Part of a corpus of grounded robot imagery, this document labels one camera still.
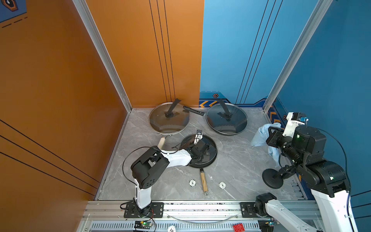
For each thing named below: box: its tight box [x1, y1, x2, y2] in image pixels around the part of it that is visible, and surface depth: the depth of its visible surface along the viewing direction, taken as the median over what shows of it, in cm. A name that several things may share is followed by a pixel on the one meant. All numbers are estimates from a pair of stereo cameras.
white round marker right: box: [218, 181, 227, 189], surface depth 83 cm
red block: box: [232, 222, 245, 232], surface depth 69 cm
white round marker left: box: [188, 179, 197, 188], surface depth 84 cm
